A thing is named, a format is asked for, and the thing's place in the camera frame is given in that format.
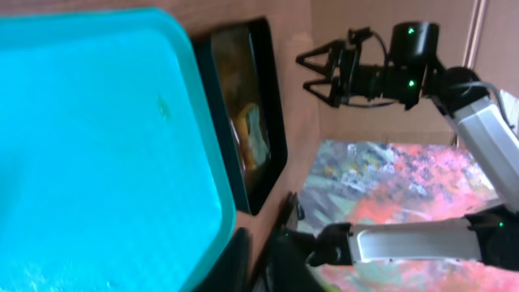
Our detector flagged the colourful patterned floor mat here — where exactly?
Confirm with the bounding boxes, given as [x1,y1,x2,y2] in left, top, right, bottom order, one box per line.
[298,140,518,291]

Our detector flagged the green yellow sponge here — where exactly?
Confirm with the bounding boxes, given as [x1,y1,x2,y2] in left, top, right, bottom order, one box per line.
[234,103,269,170]

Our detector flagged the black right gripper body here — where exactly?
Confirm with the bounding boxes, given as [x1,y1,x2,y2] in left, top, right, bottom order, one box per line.
[340,22,440,110]

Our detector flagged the black water tray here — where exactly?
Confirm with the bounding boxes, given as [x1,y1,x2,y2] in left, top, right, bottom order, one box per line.
[194,18,288,215]

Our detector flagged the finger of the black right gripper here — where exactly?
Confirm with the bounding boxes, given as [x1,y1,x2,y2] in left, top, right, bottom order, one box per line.
[295,39,345,77]
[302,77,341,108]

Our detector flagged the blue serving tray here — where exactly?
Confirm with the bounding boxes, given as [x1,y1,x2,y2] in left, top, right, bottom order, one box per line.
[1,9,235,291]

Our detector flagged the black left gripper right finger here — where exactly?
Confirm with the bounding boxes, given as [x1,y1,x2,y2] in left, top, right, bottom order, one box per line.
[251,230,324,292]

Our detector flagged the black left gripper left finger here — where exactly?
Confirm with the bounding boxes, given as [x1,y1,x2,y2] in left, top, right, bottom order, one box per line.
[194,228,251,292]

